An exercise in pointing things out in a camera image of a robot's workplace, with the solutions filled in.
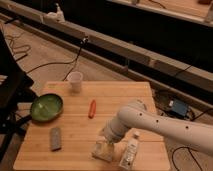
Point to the clear plastic-wrapped gripper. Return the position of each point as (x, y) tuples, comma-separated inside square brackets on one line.
[(102, 140)]

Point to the white sponge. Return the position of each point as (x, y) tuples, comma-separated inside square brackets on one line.
[(104, 151)]

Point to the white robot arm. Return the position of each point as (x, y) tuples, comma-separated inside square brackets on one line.
[(198, 136)]

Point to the green ceramic bowl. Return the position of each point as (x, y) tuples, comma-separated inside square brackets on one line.
[(46, 107)]

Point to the orange carrot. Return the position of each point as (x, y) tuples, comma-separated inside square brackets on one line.
[(92, 109)]

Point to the white squeeze bottle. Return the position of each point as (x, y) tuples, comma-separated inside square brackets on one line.
[(130, 153)]

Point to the wooden table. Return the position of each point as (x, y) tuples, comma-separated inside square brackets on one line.
[(78, 131)]

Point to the grey rectangular block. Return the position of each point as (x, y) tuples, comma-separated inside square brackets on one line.
[(55, 139)]

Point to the blue power box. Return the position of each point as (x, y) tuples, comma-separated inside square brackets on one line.
[(178, 108)]

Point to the long wooden beam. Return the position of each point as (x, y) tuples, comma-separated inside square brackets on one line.
[(174, 49)]

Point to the black chair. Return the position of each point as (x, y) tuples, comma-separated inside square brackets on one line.
[(14, 89)]

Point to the white object on beam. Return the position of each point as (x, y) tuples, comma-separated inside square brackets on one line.
[(58, 15)]

